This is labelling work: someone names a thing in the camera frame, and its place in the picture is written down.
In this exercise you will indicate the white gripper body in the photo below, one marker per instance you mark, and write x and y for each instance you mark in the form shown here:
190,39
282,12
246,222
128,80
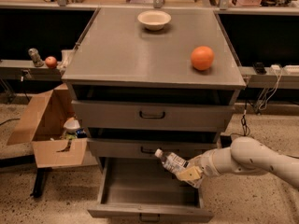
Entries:
206,163

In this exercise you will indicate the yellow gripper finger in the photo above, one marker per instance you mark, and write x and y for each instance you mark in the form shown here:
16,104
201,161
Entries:
190,174

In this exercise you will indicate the clear plastic water bottle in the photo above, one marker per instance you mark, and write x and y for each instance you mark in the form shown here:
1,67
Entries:
171,161

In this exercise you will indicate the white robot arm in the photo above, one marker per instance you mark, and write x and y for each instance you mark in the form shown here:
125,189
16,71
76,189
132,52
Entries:
245,156

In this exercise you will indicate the bottom grey drawer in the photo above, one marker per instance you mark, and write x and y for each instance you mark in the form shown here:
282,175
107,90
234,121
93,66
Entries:
143,190

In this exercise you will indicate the grey drawer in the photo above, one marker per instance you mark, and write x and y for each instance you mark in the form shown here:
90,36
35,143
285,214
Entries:
142,149
146,116
143,190

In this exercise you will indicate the middle grey drawer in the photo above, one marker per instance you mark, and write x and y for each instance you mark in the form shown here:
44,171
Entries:
142,149

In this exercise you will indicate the grey metal drawer cabinet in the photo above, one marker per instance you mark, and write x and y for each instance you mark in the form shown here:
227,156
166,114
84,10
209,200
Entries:
120,61

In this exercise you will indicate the top grey drawer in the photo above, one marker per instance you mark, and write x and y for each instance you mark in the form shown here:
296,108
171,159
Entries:
146,116

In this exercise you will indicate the black power adapter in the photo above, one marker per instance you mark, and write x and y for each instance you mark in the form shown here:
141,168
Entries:
226,141

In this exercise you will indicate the orange fruit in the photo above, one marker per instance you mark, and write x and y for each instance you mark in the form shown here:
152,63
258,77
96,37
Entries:
202,58

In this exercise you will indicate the white bowl in box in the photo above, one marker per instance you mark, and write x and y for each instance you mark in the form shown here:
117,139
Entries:
71,125

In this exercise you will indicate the white paper bowl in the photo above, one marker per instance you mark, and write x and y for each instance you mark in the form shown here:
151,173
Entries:
154,20

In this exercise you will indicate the black table leg base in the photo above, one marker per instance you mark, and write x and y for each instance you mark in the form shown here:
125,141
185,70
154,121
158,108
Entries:
42,175

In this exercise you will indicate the brown cardboard box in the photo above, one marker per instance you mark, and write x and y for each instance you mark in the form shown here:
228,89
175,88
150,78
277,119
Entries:
42,125

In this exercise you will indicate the red apple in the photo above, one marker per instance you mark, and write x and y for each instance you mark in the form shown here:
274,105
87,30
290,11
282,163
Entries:
51,62

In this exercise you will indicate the small grey figurine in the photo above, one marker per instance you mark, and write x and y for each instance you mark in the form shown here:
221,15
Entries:
34,55

